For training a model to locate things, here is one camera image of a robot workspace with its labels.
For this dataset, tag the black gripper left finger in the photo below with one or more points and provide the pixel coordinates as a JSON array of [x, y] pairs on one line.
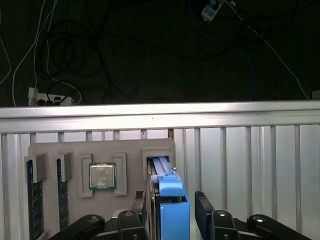
[[132, 225]]

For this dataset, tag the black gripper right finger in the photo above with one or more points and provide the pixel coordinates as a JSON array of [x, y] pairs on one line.
[[207, 225]]

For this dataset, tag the hard disk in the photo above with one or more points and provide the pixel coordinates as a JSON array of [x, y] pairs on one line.
[[172, 185]]

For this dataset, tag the silver CPU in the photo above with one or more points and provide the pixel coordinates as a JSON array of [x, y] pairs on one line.
[[102, 176]]

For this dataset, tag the blue RAM stick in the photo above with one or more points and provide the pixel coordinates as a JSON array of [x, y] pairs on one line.
[[62, 200], [32, 200]]

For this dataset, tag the grey parts rack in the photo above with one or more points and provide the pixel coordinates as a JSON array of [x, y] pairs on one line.
[[75, 147]]

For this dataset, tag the white power strip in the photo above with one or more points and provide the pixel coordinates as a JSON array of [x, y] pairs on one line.
[[33, 93]]

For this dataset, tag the white blue plug adapter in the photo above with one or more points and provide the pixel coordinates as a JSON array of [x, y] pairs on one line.
[[209, 11]]

